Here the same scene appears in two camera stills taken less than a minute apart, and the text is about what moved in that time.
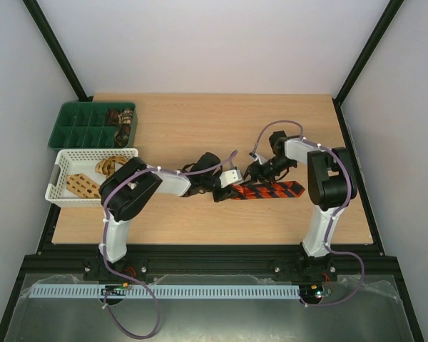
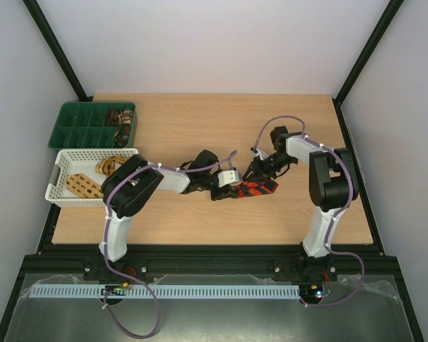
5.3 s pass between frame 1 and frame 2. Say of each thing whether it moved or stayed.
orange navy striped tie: moved
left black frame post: stayed
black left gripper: stayed
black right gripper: stayed
